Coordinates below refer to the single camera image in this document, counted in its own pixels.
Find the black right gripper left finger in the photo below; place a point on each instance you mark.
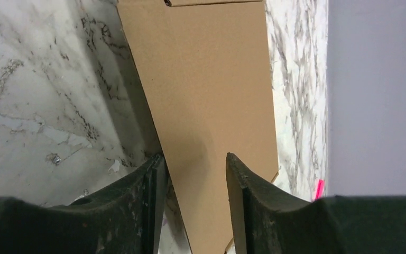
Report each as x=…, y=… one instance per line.
x=123, y=217

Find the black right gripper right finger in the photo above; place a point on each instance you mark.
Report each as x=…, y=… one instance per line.
x=266, y=219

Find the brown cardboard box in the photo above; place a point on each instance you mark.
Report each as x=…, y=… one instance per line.
x=204, y=68

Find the pink highlighter marker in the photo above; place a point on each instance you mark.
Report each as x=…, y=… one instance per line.
x=320, y=189

